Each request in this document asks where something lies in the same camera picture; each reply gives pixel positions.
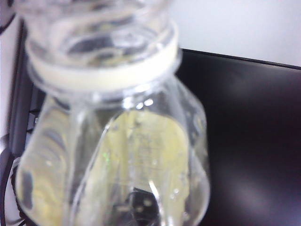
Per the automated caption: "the black computer keyboard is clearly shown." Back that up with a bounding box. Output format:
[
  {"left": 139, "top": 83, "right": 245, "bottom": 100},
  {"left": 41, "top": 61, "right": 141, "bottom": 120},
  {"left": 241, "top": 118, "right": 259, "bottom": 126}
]
[{"left": 8, "top": 20, "right": 50, "bottom": 154}]

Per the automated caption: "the clear bottle yellow label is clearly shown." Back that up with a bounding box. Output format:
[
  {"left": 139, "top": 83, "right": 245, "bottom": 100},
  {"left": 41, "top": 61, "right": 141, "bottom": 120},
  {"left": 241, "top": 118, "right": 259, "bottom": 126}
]
[{"left": 13, "top": 0, "right": 212, "bottom": 226}]

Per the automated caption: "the black computer monitor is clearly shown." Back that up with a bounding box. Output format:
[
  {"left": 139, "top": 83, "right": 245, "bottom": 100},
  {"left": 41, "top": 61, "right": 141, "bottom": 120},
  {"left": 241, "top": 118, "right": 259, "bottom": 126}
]
[{"left": 175, "top": 48, "right": 301, "bottom": 226}]

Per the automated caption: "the black cable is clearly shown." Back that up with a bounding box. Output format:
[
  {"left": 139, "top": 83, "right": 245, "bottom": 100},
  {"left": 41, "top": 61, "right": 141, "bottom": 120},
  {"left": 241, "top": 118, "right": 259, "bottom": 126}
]
[{"left": 0, "top": 145, "right": 27, "bottom": 226}]

